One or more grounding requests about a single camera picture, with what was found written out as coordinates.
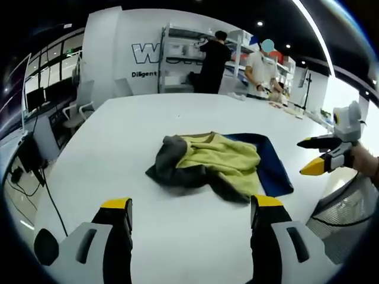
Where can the white metal shelf rack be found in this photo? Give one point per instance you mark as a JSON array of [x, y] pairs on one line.
[[180, 56]]

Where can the black computer monitor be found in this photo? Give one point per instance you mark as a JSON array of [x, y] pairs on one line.
[[35, 99]]

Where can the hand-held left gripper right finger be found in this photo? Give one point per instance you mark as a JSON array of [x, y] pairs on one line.
[[284, 236]]

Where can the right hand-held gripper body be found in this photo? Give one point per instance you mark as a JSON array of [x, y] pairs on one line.
[[347, 121]]

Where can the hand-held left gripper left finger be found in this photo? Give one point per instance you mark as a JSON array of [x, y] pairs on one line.
[[89, 236]]

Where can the person's grey striped clothing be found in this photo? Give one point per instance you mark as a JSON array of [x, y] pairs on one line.
[[343, 207]]

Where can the navy blue cloth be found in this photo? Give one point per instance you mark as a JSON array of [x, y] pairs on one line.
[[271, 168]]

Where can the black computer case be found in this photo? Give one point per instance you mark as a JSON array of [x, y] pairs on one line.
[[29, 152]]

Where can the person's right hand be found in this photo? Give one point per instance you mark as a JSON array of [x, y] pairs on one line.
[[364, 159]]

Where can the beige items on table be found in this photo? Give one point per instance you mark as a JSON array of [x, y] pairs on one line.
[[285, 108]]

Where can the small white cloth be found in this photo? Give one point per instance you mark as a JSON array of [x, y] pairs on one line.
[[236, 96]]

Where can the black round object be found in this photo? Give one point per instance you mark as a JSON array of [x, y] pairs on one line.
[[46, 247]]

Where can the green and grey garment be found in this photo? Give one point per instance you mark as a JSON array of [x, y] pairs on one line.
[[213, 162]]

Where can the black tripod stand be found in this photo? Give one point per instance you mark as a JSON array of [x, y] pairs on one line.
[[306, 88]]

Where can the white office chair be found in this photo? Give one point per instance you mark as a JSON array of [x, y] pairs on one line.
[[80, 109]]

